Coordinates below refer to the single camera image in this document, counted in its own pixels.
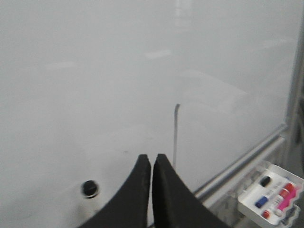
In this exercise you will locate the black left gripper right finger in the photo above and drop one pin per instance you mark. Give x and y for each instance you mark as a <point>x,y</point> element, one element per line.
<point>174,206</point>

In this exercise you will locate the white black whiteboard marker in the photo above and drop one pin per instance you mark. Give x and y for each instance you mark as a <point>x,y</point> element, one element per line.
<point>90,189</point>

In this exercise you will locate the blue capped marker in tray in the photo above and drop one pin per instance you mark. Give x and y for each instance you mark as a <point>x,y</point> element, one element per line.
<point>269,196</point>

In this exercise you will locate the pink wavy eraser in tray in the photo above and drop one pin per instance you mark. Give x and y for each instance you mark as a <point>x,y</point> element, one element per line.
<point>286,202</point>

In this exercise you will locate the aluminium whiteboard tray rail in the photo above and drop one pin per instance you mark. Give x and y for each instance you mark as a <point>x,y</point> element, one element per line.
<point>214,189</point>

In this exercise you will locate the red capped marker in tray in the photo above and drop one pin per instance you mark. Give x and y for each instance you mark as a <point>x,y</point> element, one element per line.
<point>284,192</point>

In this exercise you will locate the white whiteboard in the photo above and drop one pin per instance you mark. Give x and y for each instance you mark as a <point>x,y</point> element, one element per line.
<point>88,85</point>

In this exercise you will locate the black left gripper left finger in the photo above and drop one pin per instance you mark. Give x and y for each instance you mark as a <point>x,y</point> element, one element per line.
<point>128,207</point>

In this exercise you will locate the black capped marker in tray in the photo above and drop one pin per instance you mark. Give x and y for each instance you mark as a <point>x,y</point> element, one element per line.
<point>257,188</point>

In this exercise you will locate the white plastic marker tray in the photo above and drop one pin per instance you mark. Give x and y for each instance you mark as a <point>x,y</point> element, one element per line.
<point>279,177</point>

